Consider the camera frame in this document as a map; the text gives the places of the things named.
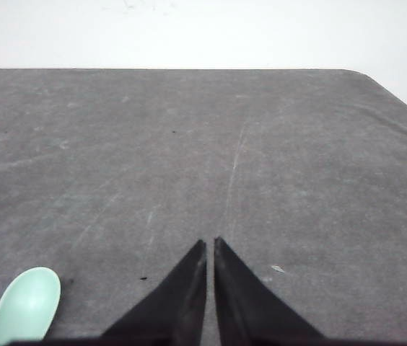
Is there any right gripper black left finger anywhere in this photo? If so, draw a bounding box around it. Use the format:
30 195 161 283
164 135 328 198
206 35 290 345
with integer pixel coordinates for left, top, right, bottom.
99 239 207 346

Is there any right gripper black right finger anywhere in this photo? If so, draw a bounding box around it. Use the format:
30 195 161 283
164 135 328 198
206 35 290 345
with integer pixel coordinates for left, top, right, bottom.
213 236 325 346

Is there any mint green plastic spoon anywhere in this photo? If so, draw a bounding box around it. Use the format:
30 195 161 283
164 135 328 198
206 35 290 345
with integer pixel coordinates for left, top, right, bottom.
0 267 61 345

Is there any grey table cloth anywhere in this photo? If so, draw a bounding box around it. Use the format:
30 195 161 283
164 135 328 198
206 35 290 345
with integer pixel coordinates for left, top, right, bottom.
0 69 407 341

